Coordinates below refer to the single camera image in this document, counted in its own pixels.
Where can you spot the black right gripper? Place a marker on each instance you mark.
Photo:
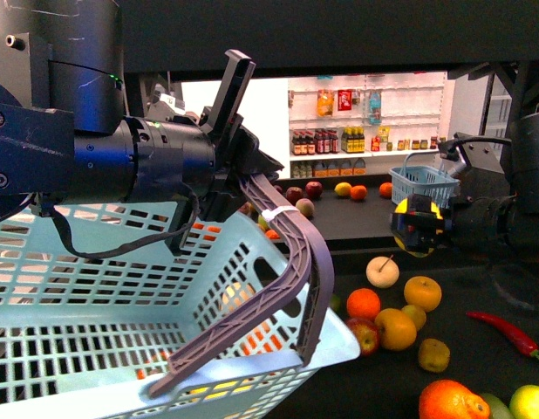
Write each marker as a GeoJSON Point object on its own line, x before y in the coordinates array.
{"type": "Point", "coordinates": [426, 222]}

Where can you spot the far maroon apple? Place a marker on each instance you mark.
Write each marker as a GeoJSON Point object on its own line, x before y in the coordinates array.
{"type": "Point", "coordinates": [294, 194]}

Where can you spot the red chili pepper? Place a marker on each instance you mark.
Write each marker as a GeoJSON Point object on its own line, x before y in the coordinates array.
{"type": "Point", "coordinates": [521, 341]}

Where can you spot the red yellow apple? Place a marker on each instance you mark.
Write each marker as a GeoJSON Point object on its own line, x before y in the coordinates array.
{"type": "Point", "coordinates": [366, 334]}

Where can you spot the far dark red apple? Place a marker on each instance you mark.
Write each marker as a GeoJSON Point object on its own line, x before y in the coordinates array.
{"type": "Point", "coordinates": [313, 190]}

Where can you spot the small blue basket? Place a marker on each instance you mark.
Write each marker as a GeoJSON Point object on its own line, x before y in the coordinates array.
{"type": "Point", "coordinates": [424, 180]}

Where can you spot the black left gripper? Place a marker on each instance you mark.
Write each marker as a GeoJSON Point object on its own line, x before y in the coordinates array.
{"type": "Point", "coordinates": [178, 158]}

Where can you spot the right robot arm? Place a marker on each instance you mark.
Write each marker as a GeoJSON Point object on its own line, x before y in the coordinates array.
{"type": "Point", "coordinates": [486, 205]}

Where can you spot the white store shelving unit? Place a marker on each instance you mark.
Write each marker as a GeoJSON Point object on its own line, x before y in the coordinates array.
{"type": "Point", "coordinates": [342, 125]}

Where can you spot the white zip tie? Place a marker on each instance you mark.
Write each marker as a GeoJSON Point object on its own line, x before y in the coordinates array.
{"type": "Point", "coordinates": [269, 215]}

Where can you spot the yellow orange round fruit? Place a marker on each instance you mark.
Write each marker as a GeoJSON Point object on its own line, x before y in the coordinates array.
{"type": "Point", "coordinates": [424, 292]}

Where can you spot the yellow orange apple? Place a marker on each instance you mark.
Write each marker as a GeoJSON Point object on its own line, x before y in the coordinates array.
{"type": "Point", "coordinates": [397, 331]}

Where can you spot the brown kiwi fruit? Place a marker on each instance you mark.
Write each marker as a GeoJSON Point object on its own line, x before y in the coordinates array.
{"type": "Point", "coordinates": [434, 355]}

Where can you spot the cream apple with stem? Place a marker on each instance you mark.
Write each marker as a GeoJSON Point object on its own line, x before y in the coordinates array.
{"type": "Point", "coordinates": [382, 272]}

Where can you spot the green lime upper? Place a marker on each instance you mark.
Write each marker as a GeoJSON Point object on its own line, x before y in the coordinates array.
{"type": "Point", "coordinates": [335, 303]}

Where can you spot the small orange right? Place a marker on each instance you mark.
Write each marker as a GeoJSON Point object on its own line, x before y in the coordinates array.
{"type": "Point", "coordinates": [363, 303]}

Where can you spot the green apple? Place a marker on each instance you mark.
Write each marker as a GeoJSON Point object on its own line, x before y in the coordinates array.
{"type": "Point", "coordinates": [524, 402]}

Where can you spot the black display shelf frame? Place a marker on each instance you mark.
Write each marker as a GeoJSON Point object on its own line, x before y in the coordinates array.
{"type": "Point", "coordinates": [310, 38]}

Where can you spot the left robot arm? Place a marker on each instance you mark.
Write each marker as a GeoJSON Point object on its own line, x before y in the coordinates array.
{"type": "Point", "coordinates": [65, 137]}

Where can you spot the far peach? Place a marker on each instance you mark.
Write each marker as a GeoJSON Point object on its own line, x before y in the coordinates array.
{"type": "Point", "coordinates": [306, 207]}

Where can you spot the grey basket handle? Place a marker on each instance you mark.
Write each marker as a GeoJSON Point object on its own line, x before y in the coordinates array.
{"type": "Point", "coordinates": [309, 264]}

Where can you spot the far shelf lemon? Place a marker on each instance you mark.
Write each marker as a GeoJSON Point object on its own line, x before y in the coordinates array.
{"type": "Point", "coordinates": [343, 189]}

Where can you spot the large orange by basket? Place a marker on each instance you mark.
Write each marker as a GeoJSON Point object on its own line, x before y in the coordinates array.
{"type": "Point", "coordinates": [450, 399]}

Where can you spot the light teal shopping basket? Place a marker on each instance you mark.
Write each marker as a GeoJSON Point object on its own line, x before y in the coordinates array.
{"type": "Point", "coordinates": [81, 338]}

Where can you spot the far shelf orange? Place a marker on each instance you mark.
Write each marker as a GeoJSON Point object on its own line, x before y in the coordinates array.
{"type": "Point", "coordinates": [358, 192]}

